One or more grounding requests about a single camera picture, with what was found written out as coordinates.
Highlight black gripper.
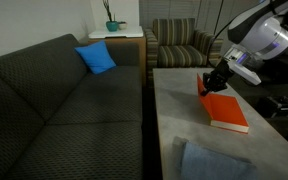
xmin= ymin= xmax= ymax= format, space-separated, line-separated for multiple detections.
xmin=200 ymin=59 xmax=235 ymax=97

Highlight red hardcover book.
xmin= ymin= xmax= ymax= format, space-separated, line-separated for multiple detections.
xmin=196 ymin=73 xmax=250 ymax=135

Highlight striped armchair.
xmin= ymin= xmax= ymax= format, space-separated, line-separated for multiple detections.
xmin=144 ymin=17 xmax=224 ymax=88

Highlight black box with white stripes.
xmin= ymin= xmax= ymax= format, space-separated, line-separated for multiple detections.
xmin=255 ymin=95 xmax=288 ymax=119

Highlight folded blue-grey cloth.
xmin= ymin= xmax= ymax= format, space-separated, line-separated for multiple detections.
xmin=172 ymin=136 xmax=261 ymax=180

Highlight grey window blinds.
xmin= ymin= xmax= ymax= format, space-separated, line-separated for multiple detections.
xmin=138 ymin=0 xmax=202 ymax=31

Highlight wooden side table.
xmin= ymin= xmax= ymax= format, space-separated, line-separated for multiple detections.
xmin=79 ymin=35 xmax=147 ymax=88

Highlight white flat board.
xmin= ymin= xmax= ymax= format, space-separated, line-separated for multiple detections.
xmin=88 ymin=26 xmax=145 ymax=40

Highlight small white plant pot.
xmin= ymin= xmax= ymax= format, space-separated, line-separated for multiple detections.
xmin=117 ymin=21 xmax=129 ymax=31

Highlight teal pot with plant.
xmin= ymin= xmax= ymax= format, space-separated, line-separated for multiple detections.
xmin=101 ymin=0 xmax=119 ymax=33

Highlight blue cushion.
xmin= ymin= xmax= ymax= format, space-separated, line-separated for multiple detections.
xmin=74 ymin=40 xmax=117 ymax=76

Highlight dark grey patterned sofa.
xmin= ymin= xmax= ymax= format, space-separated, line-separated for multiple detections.
xmin=0 ymin=33 xmax=144 ymax=180

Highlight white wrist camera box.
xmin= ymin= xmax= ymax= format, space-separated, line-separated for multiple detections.
xmin=228 ymin=60 xmax=262 ymax=86

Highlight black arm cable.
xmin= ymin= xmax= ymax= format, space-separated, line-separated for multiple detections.
xmin=206 ymin=0 xmax=285 ymax=68

